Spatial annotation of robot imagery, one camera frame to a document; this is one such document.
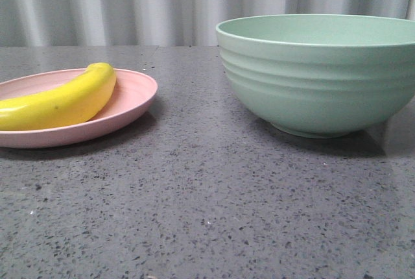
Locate yellow banana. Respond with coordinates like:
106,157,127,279
1,62,117,131

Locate green ribbed bowl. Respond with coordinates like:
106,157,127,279
216,14,414,138

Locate white pleated curtain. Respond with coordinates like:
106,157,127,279
0,0,415,47

